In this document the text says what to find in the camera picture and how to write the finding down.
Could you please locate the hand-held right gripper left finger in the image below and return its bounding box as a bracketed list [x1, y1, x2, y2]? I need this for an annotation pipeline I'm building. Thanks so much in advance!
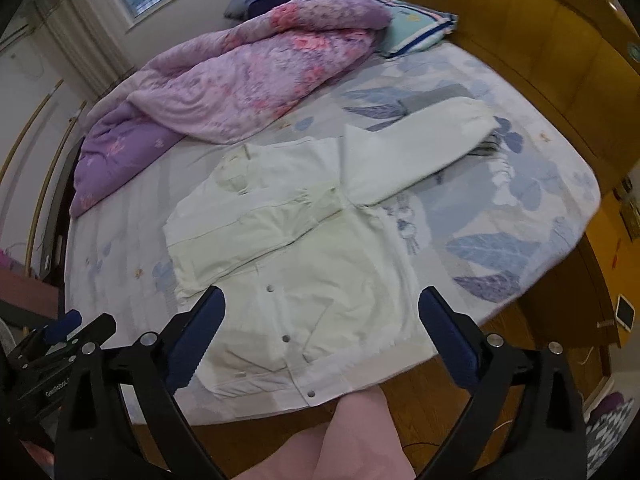
[52, 285, 227, 480]

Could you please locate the purple floral quilt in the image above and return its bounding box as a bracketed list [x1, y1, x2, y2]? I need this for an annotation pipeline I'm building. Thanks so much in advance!
[69, 0, 394, 219]

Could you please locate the purple patterned rug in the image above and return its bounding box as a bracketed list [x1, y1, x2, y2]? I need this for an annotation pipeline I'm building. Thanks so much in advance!
[584, 392, 640, 480]

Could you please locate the white phone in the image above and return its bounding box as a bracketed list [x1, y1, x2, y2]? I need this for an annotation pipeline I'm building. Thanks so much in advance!
[614, 295, 637, 332]

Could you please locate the white curtain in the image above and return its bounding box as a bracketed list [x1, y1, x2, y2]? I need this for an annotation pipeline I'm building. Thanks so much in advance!
[34, 0, 137, 100]

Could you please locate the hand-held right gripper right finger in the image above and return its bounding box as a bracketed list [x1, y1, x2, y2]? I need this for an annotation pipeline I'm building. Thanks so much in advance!
[417, 285, 589, 480]

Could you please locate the person's leg in pink pants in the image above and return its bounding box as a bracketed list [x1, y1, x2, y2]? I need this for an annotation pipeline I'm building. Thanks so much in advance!
[254, 387, 419, 480]

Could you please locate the bed with leaf print sheet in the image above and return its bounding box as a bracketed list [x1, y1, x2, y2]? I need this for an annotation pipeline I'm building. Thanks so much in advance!
[63, 40, 602, 427]

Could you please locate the bamboo pole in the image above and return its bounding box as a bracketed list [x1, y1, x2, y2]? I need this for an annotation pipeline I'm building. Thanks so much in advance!
[0, 79, 66, 183]
[24, 100, 89, 263]

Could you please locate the light blue striped pillow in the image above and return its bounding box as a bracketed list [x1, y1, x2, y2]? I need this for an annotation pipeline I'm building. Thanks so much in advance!
[375, 0, 459, 59]

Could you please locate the wooden headboard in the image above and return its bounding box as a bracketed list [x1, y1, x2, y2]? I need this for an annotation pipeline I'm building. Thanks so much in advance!
[354, 0, 640, 197]

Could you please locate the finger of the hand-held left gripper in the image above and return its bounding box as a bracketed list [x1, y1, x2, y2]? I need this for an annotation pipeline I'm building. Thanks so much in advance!
[41, 309, 84, 345]
[27, 312, 119, 361]

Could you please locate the grey striped cloth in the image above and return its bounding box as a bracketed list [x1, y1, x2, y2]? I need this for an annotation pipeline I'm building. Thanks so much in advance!
[469, 129, 507, 159]

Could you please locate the white jacket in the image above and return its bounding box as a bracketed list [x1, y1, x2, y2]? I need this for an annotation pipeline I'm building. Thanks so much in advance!
[162, 96, 499, 409]

